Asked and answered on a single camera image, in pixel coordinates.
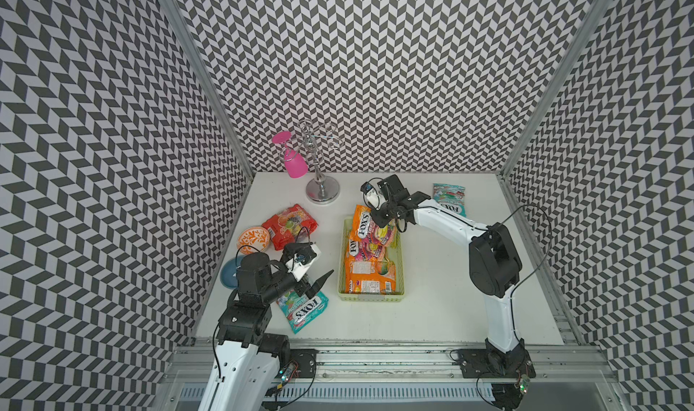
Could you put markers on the chrome glass holder stand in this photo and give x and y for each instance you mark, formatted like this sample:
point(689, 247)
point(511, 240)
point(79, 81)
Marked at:
point(323, 188)

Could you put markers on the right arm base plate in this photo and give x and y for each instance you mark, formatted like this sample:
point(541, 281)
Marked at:
point(479, 363)

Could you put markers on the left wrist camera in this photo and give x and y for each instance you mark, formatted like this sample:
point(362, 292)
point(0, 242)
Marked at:
point(298, 258)

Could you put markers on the pink orange candy bag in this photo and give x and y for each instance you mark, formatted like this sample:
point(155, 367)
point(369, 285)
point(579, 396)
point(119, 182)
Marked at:
point(364, 250)

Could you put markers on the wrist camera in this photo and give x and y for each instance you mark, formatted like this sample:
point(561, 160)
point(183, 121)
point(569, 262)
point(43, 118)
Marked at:
point(372, 195)
point(298, 258)

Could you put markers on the pink plastic wine glass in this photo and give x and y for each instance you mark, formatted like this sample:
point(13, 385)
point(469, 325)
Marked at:
point(293, 161)

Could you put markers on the light green plastic basket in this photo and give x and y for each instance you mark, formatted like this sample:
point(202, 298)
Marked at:
point(393, 253)

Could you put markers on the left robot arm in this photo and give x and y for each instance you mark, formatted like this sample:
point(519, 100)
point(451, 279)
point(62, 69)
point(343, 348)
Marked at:
point(249, 363)

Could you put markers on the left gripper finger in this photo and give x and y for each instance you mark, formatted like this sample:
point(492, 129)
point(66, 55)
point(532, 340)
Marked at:
point(315, 285)
point(297, 292)

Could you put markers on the orange patterned bowl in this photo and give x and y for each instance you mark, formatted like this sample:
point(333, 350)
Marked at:
point(253, 239)

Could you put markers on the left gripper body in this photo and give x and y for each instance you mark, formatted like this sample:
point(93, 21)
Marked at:
point(280, 284)

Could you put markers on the teal candy bag front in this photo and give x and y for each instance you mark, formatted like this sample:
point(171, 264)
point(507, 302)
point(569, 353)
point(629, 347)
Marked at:
point(300, 310)

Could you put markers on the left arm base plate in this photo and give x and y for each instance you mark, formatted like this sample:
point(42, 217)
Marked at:
point(298, 363)

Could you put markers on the aluminium front rail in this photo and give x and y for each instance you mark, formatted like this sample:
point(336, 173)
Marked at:
point(354, 361)

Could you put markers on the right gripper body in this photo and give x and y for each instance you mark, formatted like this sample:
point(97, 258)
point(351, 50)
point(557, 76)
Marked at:
point(385, 212)

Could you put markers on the teal candy bag back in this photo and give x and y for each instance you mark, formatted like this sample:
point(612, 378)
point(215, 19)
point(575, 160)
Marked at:
point(452, 197)

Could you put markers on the teal candy bag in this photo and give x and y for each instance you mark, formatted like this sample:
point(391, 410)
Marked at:
point(452, 197)
point(300, 310)

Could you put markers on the red candy bag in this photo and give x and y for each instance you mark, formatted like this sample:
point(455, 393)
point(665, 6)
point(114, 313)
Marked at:
point(285, 226)

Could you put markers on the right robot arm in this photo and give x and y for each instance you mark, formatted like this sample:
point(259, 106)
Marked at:
point(494, 263)

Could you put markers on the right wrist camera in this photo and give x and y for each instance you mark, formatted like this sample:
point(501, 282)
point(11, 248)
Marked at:
point(372, 195)

